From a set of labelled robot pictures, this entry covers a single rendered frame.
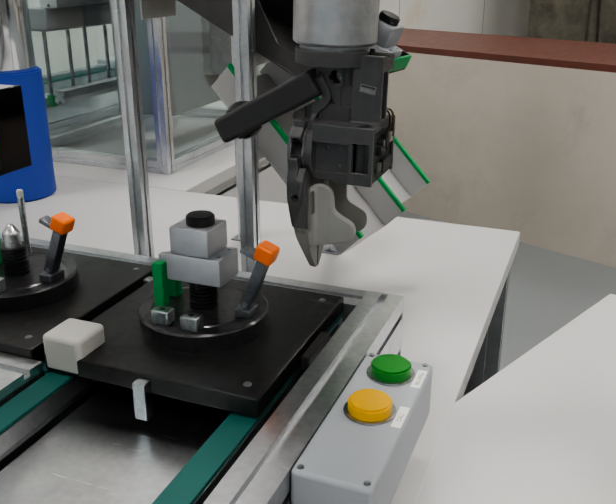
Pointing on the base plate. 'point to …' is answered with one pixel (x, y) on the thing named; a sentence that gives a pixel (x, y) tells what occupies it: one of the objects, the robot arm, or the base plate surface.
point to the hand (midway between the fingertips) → (308, 251)
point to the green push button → (391, 368)
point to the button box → (364, 443)
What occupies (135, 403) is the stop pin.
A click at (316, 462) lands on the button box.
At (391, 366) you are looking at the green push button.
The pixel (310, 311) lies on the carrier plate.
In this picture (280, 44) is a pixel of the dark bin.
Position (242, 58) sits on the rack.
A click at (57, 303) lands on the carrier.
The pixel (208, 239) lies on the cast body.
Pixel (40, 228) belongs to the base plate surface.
